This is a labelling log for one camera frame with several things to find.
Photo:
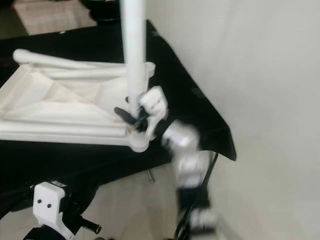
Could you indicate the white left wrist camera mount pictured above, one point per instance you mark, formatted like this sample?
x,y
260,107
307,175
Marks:
x,y
47,202

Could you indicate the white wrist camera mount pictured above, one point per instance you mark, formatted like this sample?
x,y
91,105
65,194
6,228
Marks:
x,y
152,100
47,202

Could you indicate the pale low cabinet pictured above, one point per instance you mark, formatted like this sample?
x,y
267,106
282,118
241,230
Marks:
x,y
50,17

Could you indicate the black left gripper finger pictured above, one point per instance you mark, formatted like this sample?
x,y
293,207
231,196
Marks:
x,y
90,226

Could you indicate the black round basin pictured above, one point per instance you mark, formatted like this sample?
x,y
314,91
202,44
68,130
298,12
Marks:
x,y
102,10

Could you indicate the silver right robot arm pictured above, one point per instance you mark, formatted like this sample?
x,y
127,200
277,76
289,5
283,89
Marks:
x,y
180,137

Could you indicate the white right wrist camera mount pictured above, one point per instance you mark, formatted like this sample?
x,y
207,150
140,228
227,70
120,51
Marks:
x,y
152,100

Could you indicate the white plastic children table top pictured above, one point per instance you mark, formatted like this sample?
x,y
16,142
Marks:
x,y
70,100

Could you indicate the black tablecloth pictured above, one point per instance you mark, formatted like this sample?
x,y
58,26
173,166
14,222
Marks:
x,y
30,170

